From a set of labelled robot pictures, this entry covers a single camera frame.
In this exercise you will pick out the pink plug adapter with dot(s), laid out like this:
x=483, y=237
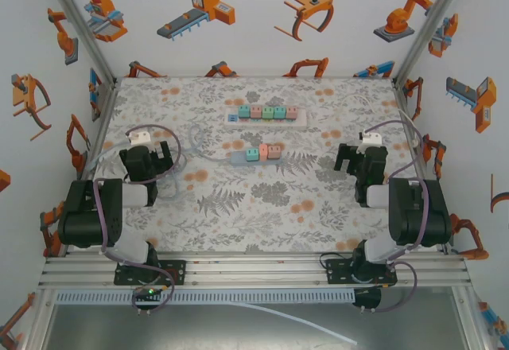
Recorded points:
x=255, y=113
x=274, y=152
x=292, y=113

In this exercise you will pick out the teal plug adapter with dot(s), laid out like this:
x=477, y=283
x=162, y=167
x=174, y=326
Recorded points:
x=280, y=113
x=244, y=112
x=253, y=154

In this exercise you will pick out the salmon plug adapter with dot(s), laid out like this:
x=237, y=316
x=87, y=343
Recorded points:
x=263, y=153

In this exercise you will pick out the green plug adapter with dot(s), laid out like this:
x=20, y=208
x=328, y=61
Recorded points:
x=267, y=113

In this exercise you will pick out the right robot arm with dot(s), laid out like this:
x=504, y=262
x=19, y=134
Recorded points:
x=417, y=215

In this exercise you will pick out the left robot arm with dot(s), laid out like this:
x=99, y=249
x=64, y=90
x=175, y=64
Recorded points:
x=87, y=211

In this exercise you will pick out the white power strip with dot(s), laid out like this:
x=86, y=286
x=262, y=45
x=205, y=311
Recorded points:
x=265, y=123

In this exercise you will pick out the circuit board with green light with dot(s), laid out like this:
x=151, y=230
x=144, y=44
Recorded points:
x=149, y=294

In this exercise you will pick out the black connector box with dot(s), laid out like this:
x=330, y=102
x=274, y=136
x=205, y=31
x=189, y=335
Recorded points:
x=367, y=298

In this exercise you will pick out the white plastic tube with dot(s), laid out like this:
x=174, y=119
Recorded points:
x=302, y=320

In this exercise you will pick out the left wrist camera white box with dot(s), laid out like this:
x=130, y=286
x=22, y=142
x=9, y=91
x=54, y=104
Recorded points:
x=140, y=138

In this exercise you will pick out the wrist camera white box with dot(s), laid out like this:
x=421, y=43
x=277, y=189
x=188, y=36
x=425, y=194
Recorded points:
x=370, y=138
x=140, y=138

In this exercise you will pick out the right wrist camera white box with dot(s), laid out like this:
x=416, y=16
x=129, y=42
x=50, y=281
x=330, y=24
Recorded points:
x=370, y=138

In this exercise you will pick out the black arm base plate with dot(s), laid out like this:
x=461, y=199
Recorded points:
x=177, y=272
x=336, y=272

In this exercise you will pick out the aluminium front rail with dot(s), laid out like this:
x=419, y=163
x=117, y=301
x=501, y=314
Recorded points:
x=254, y=270

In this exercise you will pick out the aluminium frame post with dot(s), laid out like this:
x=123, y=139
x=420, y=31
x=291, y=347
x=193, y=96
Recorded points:
x=431, y=24
x=79, y=24

